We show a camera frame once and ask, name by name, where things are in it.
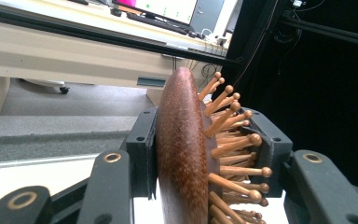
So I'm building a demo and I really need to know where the dark desk drawer handle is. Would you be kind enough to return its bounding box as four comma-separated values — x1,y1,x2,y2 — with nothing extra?
136,76,167,89

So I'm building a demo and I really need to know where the grey computer tower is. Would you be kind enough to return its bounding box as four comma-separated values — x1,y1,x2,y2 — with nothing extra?
189,0,227,33

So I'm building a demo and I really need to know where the black hanging cable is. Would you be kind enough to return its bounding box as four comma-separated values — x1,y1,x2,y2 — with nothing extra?
232,0,282,88

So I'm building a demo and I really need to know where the black curtain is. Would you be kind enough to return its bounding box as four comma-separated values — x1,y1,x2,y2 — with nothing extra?
222,0,358,194

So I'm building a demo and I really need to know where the wooden bristle hairbrush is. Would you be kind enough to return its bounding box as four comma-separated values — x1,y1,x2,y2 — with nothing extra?
155,66,273,224

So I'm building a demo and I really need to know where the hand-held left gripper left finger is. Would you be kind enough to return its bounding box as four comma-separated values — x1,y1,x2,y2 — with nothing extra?
125,105,159,201

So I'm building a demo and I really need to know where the black metal frame rail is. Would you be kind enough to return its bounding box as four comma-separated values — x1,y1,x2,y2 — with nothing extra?
279,16,358,49
0,1,241,67

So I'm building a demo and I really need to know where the white power strip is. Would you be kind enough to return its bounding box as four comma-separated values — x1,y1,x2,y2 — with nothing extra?
199,33,232,54

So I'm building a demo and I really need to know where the black keyboard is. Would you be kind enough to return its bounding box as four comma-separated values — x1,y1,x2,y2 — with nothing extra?
126,11,195,35

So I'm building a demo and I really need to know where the beige striped office desk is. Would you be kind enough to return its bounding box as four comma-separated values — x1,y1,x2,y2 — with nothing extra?
0,0,232,129

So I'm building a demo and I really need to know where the office chair base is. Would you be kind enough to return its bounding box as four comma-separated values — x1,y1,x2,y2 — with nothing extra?
18,78,71,95

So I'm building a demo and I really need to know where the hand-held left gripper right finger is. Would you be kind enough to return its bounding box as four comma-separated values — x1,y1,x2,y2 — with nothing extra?
241,106,294,199

